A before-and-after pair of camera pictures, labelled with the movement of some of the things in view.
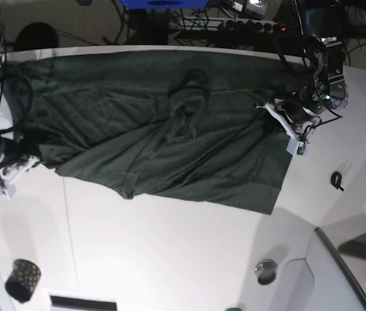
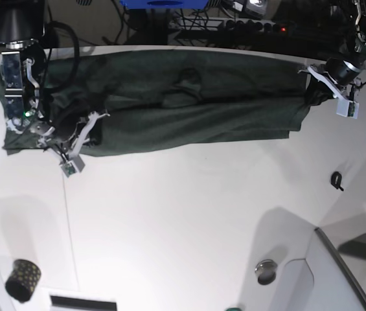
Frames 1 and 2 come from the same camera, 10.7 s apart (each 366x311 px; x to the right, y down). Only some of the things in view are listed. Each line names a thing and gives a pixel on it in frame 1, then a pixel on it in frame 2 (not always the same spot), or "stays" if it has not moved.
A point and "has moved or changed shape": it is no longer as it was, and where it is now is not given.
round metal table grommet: x=266 y=271 stays
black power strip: x=220 y=23 stays
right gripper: x=301 y=116 -> x=333 y=75
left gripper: x=4 y=155 -> x=72 y=135
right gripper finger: x=10 y=190 -> x=72 y=166
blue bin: x=166 y=4 stays
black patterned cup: x=22 y=279 stays
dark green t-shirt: x=159 y=124 has moved or changed shape
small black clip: x=336 y=179 stays
